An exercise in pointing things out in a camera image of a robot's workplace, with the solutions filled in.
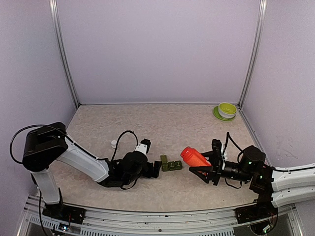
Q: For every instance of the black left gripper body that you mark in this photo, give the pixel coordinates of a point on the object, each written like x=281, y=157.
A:
x=148, y=173

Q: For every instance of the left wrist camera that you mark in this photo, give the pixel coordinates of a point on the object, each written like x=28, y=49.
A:
x=143, y=146

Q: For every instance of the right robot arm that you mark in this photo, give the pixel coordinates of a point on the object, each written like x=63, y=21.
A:
x=276, y=186

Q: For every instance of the front aluminium rail base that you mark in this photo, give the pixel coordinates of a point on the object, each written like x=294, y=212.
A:
x=105, y=222

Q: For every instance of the green pill organizer box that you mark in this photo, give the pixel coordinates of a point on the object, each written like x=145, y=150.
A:
x=170, y=165

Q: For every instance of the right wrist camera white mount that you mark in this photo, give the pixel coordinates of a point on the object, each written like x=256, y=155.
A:
x=218, y=149

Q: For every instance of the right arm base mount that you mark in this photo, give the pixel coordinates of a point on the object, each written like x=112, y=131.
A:
x=260, y=209

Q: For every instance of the lime green bowl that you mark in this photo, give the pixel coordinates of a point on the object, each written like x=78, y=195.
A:
x=228, y=107

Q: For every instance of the aluminium frame post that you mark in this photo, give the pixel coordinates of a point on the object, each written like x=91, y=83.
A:
x=254, y=52
x=59, y=37

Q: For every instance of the white bowl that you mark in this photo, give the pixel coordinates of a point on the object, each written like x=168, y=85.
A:
x=226, y=114

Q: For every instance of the left aluminium frame post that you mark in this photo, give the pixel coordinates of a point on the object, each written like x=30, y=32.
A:
x=59, y=37

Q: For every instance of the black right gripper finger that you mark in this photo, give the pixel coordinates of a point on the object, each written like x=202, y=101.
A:
x=205, y=173
x=209, y=156

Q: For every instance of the small white pill bottle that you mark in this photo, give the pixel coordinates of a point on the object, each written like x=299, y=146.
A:
x=114, y=144

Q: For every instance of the green plate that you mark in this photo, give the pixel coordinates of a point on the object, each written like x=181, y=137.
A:
x=216, y=114

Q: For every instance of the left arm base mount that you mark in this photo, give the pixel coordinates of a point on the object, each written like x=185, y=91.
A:
x=63, y=212

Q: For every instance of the orange pill bottle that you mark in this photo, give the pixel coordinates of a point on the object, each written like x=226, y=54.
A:
x=193, y=158

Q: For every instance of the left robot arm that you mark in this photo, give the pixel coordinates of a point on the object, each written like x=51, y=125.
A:
x=46, y=144

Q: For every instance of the right aluminium frame post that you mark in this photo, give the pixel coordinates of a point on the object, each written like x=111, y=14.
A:
x=254, y=52

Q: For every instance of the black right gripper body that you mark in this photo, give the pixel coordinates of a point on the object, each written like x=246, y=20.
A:
x=217, y=169

